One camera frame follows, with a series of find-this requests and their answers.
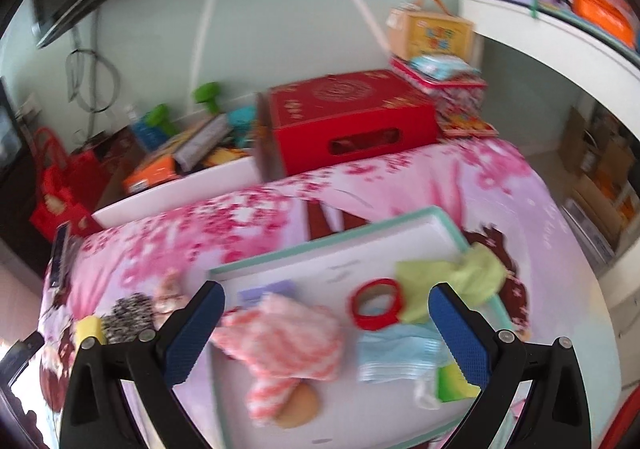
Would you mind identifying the red felt bag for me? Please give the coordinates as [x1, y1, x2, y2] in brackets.
[29, 126, 108, 237]

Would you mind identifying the green dumbbell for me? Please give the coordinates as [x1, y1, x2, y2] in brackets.
[194, 83, 223, 116]
[145, 104, 178, 136]

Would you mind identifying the orange packet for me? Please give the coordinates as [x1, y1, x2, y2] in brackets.
[572, 0, 638, 47]

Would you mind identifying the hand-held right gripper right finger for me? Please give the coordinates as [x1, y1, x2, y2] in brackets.
[427, 282, 592, 449]

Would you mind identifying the white bed board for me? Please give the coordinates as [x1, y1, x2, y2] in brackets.
[92, 156, 261, 230]

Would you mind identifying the large red box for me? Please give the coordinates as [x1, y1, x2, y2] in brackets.
[255, 70, 441, 180]

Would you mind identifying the grey flat box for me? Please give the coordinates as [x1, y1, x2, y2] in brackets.
[172, 116, 233, 170]

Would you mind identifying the water bottle with blue label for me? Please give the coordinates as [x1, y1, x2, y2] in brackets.
[127, 106, 161, 150]

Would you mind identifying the yellow cardboard box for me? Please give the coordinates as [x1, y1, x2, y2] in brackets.
[387, 0, 475, 64]

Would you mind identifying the light green cloth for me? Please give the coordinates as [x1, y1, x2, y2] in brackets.
[395, 243, 507, 325]

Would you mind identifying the leopard print cloth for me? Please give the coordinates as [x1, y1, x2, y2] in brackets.
[102, 294, 163, 345]

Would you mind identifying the blue face mask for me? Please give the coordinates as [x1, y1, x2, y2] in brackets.
[357, 324, 448, 382]

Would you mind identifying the red patterned box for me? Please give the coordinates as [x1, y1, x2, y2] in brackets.
[392, 56, 488, 127]

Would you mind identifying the black cable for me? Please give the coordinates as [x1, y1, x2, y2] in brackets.
[65, 46, 121, 112]

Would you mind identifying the orange box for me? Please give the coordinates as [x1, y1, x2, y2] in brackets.
[122, 154, 181, 194]

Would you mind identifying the green tissue pack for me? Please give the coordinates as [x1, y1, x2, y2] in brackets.
[415, 361, 481, 410]

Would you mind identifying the pink striped fuzzy cloth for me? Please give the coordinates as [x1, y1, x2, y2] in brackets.
[210, 293, 346, 427]

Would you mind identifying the printed blanket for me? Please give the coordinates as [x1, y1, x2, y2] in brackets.
[40, 136, 621, 449]

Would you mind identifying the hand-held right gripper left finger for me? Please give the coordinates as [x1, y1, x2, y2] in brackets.
[59, 280, 227, 449]

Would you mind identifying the white shelf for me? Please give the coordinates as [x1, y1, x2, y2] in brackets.
[457, 0, 640, 94]

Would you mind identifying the stack of cardboard boxes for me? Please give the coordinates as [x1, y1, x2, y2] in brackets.
[557, 106, 640, 270]

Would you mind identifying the brown round puff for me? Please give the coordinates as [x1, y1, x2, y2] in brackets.
[275, 381, 320, 428]

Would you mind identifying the smartphone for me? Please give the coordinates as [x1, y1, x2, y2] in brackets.
[50, 224, 73, 287]

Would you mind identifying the light blue wipes packet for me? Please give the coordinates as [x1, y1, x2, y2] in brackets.
[407, 54, 476, 80]

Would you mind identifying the white tray with teal rim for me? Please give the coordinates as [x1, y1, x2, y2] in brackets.
[207, 206, 518, 449]

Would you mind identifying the red tape roll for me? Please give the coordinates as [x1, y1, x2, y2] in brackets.
[349, 278, 405, 331]

